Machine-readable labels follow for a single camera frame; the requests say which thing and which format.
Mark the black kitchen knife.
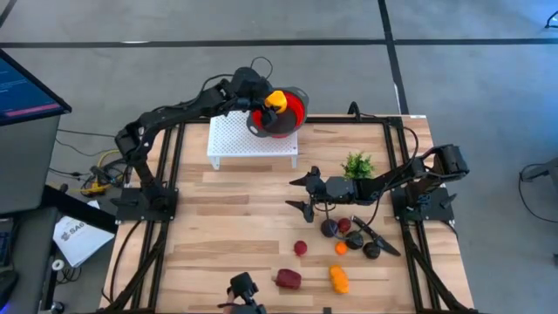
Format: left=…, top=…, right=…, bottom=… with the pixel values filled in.
left=350, top=215, right=402, bottom=257

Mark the yellow cable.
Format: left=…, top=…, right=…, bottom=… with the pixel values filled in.
left=79, top=149, right=122, bottom=196

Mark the black monitor blue screen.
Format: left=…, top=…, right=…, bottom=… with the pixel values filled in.
left=0, top=47, right=73, bottom=127

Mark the small green potted plant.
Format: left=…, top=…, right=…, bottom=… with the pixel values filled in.
left=340, top=151, right=376, bottom=181

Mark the dark purple plum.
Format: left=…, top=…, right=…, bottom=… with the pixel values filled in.
left=320, top=218, right=340, bottom=239

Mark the orange yellow mango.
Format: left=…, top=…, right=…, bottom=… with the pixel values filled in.
left=328, top=263, right=350, bottom=295

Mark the white printed paper booklet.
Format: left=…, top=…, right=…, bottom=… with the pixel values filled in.
left=51, top=214, right=116, bottom=269

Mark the dark red bell pepper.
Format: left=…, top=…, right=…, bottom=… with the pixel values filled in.
left=273, top=268, right=303, bottom=290

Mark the black handheld camera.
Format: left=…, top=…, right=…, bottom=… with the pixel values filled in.
left=226, top=271, right=268, bottom=314

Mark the dark avocado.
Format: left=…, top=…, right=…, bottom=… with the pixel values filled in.
left=362, top=241, right=382, bottom=261
left=344, top=230, right=365, bottom=251

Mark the grey cabinet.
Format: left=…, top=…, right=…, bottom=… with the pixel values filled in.
left=0, top=113, right=62, bottom=215

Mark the black cable hook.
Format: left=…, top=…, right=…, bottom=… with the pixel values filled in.
left=347, top=100, right=364, bottom=122

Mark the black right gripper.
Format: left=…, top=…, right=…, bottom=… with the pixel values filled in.
left=285, top=165, right=357, bottom=223

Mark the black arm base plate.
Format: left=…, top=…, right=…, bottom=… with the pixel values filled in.
left=391, top=186, right=455, bottom=222
left=115, top=187, right=179, bottom=222

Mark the person's hand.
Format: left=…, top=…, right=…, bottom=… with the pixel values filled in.
left=216, top=290, right=239, bottom=314

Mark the red colander bowl grey rim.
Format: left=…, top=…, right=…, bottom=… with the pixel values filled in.
left=246, top=85, right=310, bottom=140

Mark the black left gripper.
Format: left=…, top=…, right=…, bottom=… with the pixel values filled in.
left=230, top=85, right=279, bottom=129

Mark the grey object with black cable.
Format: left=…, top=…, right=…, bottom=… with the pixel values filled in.
left=518, top=157, right=558, bottom=224

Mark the black aluminium table frame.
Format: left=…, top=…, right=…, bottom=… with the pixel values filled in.
left=99, top=113, right=479, bottom=314

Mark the white perforated shelf riser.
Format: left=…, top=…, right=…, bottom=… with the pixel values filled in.
left=206, top=109, right=299, bottom=170

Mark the yellow bell pepper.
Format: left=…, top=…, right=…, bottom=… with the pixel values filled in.
left=264, top=89, right=289, bottom=115

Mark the black stand foot bar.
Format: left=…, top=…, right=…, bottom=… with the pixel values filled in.
left=41, top=185, right=119, bottom=235

